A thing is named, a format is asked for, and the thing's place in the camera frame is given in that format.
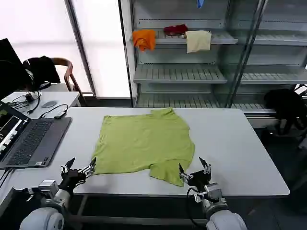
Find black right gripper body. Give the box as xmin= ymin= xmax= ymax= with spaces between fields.
xmin=186 ymin=170 xmax=213 ymax=186

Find black laptop cables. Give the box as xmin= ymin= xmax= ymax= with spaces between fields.
xmin=0 ymin=168 xmax=13 ymax=188

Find brown wooden chair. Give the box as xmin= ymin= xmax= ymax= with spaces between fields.
xmin=51 ymin=57 xmax=84 ymax=101

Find grey metal shelf with cloths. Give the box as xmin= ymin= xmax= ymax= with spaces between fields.
xmin=118 ymin=0 xmax=240 ymax=108

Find black bag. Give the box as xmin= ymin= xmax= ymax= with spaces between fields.
xmin=263 ymin=88 xmax=307 ymax=137

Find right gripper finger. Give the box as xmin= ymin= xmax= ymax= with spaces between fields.
xmin=199 ymin=157 xmax=212 ymax=174
xmin=178 ymin=163 xmax=194 ymax=180

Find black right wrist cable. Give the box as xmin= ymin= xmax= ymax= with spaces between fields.
xmin=186 ymin=187 xmax=208 ymax=226

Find grey metal table underframe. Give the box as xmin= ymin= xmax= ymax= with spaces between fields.
xmin=71 ymin=194 xmax=209 ymax=227

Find grey window frame post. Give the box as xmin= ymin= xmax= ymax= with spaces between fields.
xmin=64 ymin=0 xmax=96 ymax=99

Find black computer monitor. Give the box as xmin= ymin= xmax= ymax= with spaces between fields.
xmin=0 ymin=38 xmax=32 ymax=101

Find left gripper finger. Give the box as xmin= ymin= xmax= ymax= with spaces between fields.
xmin=81 ymin=157 xmax=97 ymax=178
xmin=60 ymin=157 xmax=76 ymax=173

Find black power adapter with cable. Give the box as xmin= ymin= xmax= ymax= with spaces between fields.
xmin=9 ymin=90 xmax=41 ymax=115

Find black jacket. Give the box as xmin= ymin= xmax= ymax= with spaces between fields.
xmin=23 ymin=56 xmax=61 ymax=90

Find green t-shirt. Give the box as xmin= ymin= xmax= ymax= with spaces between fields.
xmin=91 ymin=107 xmax=195 ymax=187

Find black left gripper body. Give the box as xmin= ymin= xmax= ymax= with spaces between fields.
xmin=58 ymin=168 xmax=87 ymax=192

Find black dongle cable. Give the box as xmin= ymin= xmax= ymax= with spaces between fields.
xmin=39 ymin=103 xmax=69 ymax=120

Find glass-fronted grey shelf unit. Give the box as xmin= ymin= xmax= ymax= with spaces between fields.
xmin=227 ymin=0 xmax=307 ymax=118

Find grey open laptop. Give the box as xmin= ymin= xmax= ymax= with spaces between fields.
xmin=0 ymin=100 xmax=72 ymax=169

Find small white desk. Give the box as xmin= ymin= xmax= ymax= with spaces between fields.
xmin=0 ymin=91 xmax=81 ymax=120

